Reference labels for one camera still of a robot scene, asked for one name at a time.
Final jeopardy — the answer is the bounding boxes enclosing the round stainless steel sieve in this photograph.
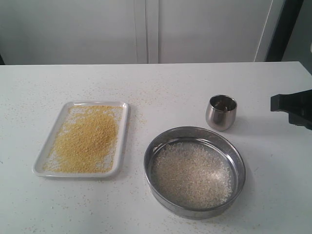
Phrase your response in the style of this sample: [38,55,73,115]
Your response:
[144,126,246,219]

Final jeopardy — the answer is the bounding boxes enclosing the white cabinet with doors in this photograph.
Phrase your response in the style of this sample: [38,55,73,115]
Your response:
[0,0,285,65]

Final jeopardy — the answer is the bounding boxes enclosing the pile of beige grains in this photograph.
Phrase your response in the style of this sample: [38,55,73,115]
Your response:
[43,105,122,173]

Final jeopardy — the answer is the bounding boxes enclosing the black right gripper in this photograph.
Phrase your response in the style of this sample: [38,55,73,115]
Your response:
[270,90,312,129]

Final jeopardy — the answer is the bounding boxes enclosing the white square plastic tray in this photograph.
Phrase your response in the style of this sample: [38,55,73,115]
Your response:
[32,101,129,178]

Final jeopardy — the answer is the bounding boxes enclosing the stainless steel cup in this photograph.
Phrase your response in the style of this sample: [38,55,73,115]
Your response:
[205,95,237,132]

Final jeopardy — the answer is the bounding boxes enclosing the white coarse grains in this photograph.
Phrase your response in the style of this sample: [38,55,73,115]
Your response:
[152,142,233,209]

